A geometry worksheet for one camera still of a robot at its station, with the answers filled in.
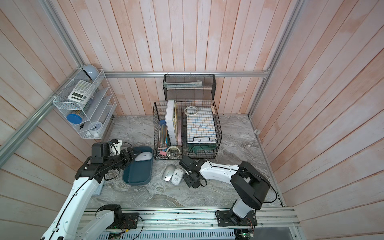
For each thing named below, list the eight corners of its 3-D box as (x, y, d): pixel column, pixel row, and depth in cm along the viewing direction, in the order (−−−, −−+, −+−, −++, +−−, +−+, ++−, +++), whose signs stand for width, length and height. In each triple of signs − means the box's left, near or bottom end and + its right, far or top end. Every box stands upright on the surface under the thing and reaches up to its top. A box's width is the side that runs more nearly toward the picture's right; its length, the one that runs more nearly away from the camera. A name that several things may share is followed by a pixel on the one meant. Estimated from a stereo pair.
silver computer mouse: (160, 178, 90) (160, 177, 88) (168, 164, 96) (167, 162, 94) (169, 182, 88) (169, 181, 86) (176, 167, 94) (176, 166, 92)
